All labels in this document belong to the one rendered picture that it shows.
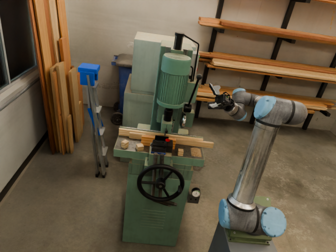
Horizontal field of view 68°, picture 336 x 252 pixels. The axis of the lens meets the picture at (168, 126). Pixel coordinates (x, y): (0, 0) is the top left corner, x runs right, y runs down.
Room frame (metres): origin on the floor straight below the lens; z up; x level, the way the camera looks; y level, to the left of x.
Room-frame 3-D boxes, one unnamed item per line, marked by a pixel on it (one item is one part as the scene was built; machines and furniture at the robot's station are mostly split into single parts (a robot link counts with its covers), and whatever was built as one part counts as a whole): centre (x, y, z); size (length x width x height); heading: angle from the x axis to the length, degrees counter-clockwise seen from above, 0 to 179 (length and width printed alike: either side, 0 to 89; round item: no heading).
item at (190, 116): (1.71, -0.13, 1.02); 0.09 x 0.07 x 0.12; 94
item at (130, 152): (1.41, 0.03, 0.87); 0.61 x 0.30 x 0.06; 94
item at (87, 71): (2.15, 0.72, 0.58); 0.27 x 0.25 x 1.16; 97
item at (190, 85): (1.74, -0.13, 1.23); 0.09 x 0.08 x 0.15; 4
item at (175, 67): (1.52, 0.01, 1.35); 0.18 x 0.18 x 0.31
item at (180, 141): (1.52, -0.04, 0.92); 0.60 x 0.02 x 0.04; 94
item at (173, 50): (1.66, 0.02, 1.54); 0.08 x 0.08 x 0.17; 4
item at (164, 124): (1.54, 0.01, 1.03); 0.14 x 0.07 x 0.09; 4
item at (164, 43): (1.81, 0.03, 1.16); 0.22 x 0.22 x 0.72; 4
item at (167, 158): (1.32, 0.02, 0.92); 0.15 x 0.13 x 0.09; 94
